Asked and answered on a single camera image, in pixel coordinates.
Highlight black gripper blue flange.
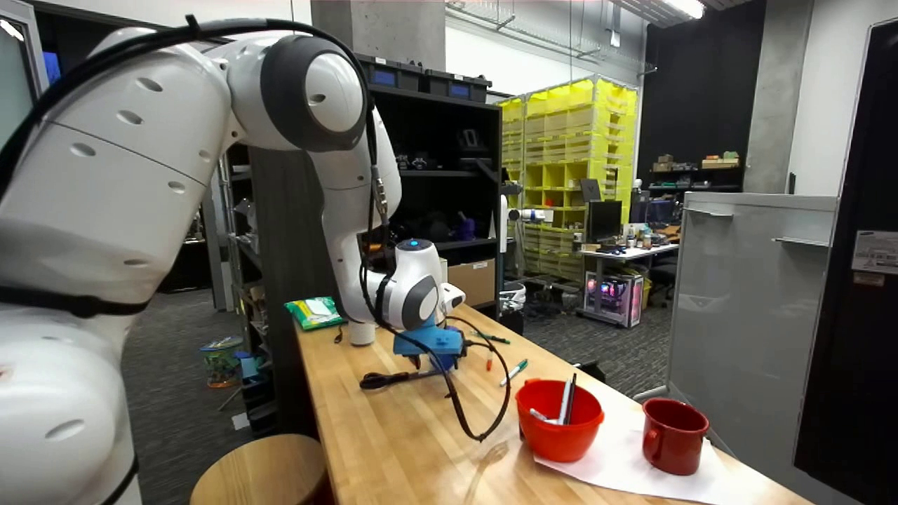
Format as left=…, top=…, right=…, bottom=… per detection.
left=389, top=320, right=468, bottom=368

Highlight grey mug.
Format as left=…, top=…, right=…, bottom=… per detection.
left=341, top=318, right=379, bottom=350

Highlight cardboard box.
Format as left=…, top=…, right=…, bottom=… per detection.
left=447, top=257, right=500, bottom=310

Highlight green capped Sharpie marker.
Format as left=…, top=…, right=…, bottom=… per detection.
left=496, top=360, right=531, bottom=390

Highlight green packet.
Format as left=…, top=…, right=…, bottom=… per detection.
left=284, top=294, right=351, bottom=333

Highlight white spoon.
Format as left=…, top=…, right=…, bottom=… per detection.
left=526, top=369, right=581, bottom=430

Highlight red bowl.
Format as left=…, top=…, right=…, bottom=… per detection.
left=512, top=379, right=606, bottom=465

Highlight colourful plastic item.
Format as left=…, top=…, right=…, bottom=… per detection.
left=195, top=333, right=271, bottom=392

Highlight lit computer case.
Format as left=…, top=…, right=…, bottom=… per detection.
left=581, top=268, right=650, bottom=332

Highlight black shelving unit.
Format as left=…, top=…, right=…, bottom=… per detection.
left=361, top=54, right=507, bottom=310

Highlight round wooden stool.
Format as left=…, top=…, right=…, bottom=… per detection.
left=187, top=433, right=331, bottom=505

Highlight black computer monitor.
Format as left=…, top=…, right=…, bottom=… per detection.
left=583, top=197, right=626, bottom=243

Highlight white desk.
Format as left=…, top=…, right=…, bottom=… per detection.
left=578, top=238, right=681, bottom=325

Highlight white paper sheet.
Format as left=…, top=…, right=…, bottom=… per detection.
left=559, top=379, right=723, bottom=505

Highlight yellow shelving unit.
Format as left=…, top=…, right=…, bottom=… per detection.
left=500, top=76, right=643, bottom=285

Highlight red mug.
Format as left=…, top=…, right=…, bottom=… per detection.
left=640, top=395, right=713, bottom=480

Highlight grey metal cabinet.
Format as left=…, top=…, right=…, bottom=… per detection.
left=667, top=191, right=841, bottom=476

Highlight ceiling light panel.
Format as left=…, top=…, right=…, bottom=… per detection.
left=660, top=0, right=710, bottom=22

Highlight black door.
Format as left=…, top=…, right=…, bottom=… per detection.
left=793, top=17, right=898, bottom=505

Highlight white paper sign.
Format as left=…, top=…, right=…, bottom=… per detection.
left=851, top=226, right=898, bottom=281

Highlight black handled scissors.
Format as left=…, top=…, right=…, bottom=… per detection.
left=358, top=368, right=444, bottom=395

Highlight thin black cable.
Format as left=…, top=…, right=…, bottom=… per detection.
left=434, top=315, right=517, bottom=447

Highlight dark wall shelf with items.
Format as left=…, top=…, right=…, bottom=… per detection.
left=643, top=148, right=748, bottom=198

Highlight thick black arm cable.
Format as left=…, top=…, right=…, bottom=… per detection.
left=0, top=13, right=395, bottom=236

